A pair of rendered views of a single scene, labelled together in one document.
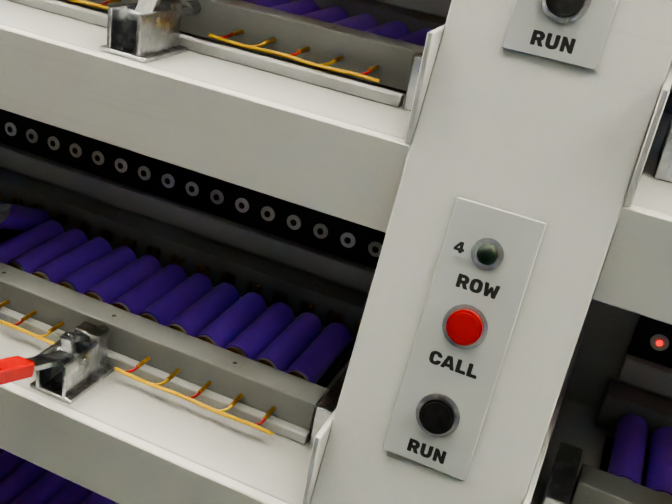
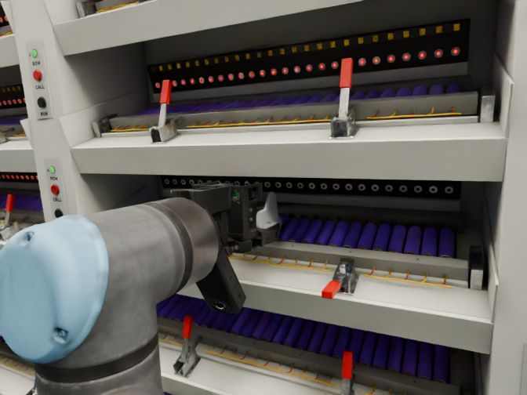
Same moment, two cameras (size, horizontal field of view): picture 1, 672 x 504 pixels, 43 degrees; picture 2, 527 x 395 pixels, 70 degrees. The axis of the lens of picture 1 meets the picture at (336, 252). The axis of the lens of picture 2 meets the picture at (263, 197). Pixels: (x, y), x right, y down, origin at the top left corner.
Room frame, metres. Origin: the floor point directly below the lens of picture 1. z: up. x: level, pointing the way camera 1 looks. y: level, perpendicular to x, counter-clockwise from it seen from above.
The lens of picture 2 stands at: (-0.01, 0.15, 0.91)
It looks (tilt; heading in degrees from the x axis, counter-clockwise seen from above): 11 degrees down; 10
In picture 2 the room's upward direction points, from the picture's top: 3 degrees counter-clockwise
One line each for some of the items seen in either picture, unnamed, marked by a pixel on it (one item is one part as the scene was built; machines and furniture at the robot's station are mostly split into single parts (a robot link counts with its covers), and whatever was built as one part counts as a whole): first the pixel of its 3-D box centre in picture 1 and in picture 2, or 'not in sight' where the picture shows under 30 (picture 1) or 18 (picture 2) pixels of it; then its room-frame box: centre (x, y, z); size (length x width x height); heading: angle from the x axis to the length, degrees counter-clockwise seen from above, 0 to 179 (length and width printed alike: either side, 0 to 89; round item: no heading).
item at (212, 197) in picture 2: not in sight; (216, 222); (0.41, 0.28, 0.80); 0.12 x 0.08 x 0.09; 163
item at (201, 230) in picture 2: not in sight; (169, 243); (0.33, 0.30, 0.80); 0.10 x 0.05 x 0.09; 73
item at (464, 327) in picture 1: (465, 326); not in sight; (0.37, -0.06, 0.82); 0.02 x 0.01 x 0.02; 73
